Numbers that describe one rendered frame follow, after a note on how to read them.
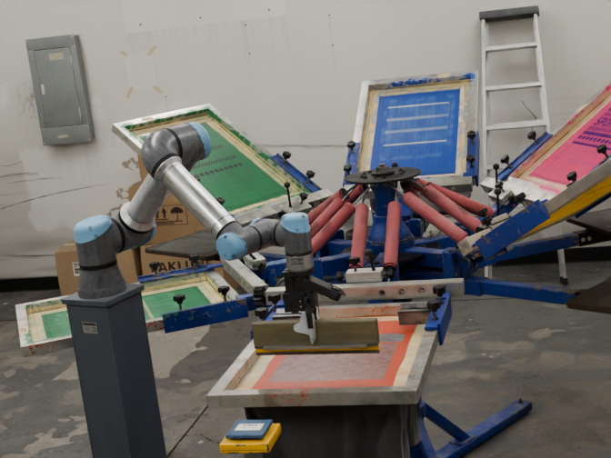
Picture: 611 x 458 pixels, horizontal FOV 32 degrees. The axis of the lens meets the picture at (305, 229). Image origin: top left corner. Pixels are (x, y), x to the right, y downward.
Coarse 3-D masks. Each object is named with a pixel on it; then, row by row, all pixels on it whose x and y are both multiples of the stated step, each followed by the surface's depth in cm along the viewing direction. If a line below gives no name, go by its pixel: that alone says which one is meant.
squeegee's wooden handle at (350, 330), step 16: (288, 320) 303; (320, 320) 300; (336, 320) 299; (352, 320) 297; (368, 320) 296; (256, 336) 304; (272, 336) 303; (288, 336) 302; (304, 336) 301; (320, 336) 300; (336, 336) 299; (352, 336) 298; (368, 336) 297
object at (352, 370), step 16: (384, 352) 325; (400, 352) 323; (336, 368) 316; (352, 368) 314; (368, 368) 313; (384, 368) 311; (336, 384) 303; (352, 384) 302; (368, 384) 300; (384, 384) 299
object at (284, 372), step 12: (276, 360) 329; (288, 360) 328; (300, 360) 326; (312, 360) 325; (324, 360) 324; (276, 372) 319; (288, 372) 318; (300, 372) 316; (312, 372) 315; (324, 372) 314; (264, 384) 310; (276, 384) 308; (288, 384) 307; (300, 384) 306; (312, 384) 305
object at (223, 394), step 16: (352, 304) 364; (368, 304) 362; (384, 304) 360; (432, 336) 323; (432, 352) 315; (240, 368) 315; (416, 368) 298; (224, 384) 303; (416, 384) 286; (208, 400) 297; (224, 400) 296; (240, 400) 295; (256, 400) 294; (272, 400) 293; (288, 400) 292; (304, 400) 291; (320, 400) 289; (336, 400) 288; (352, 400) 287; (368, 400) 286; (384, 400) 285; (400, 400) 284; (416, 400) 283
